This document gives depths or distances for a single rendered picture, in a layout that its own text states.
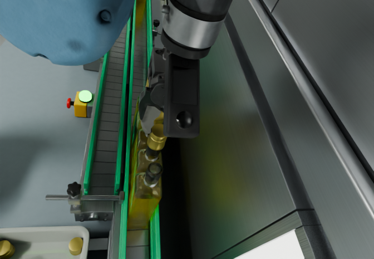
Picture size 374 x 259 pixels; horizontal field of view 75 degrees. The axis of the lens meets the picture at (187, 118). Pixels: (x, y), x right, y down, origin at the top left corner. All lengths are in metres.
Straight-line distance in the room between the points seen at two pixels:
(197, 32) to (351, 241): 0.26
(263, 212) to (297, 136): 0.11
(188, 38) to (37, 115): 0.82
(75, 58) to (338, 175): 0.25
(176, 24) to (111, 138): 0.56
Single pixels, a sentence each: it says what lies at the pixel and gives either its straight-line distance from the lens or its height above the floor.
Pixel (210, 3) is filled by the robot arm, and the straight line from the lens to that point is 0.29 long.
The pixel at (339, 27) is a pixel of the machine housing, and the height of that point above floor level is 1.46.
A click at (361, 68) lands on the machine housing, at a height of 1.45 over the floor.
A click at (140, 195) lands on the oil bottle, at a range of 0.51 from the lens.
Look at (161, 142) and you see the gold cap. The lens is 0.47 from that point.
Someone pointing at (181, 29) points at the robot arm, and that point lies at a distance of 0.31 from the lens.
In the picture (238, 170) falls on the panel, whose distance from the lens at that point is 0.42.
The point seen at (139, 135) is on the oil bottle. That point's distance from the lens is 0.57.
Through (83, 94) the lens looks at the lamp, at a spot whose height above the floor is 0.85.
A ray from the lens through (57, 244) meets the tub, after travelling 0.80.
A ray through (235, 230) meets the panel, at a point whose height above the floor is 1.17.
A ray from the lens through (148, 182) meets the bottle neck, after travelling 0.49.
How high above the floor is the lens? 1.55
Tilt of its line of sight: 47 degrees down
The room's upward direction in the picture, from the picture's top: 24 degrees clockwise
